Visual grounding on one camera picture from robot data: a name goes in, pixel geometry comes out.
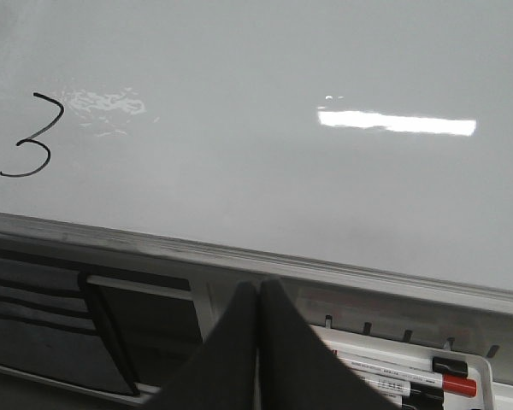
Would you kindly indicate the grey striped fabric organizer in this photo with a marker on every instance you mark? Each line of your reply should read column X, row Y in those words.
column 55, row 325

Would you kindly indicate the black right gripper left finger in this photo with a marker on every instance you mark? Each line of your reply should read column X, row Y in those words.
column 221, row 374

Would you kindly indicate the black capped marker upper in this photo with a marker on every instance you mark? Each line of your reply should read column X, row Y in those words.
column 407, row 390

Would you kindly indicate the grey pegboard panel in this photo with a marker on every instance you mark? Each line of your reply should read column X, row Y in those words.
column 443, row 315

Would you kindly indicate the red capped marker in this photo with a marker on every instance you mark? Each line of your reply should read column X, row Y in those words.
column 448, row 383

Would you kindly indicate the black marker cap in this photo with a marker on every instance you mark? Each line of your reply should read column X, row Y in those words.
column 448, row 366

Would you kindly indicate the black capped marker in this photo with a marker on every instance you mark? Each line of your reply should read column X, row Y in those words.
column 407, row 403
column 407, row 390

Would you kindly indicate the white plastic marker tray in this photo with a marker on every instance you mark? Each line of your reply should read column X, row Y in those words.
column 341, row 342

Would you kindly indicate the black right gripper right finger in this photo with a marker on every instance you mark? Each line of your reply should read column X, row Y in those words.
column 296, row 369

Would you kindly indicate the black capped marker lower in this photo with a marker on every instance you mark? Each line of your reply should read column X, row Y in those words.
column 407, row 403

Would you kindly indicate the white whiteboard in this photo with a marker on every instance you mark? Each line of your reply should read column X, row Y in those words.
column 376, row 134

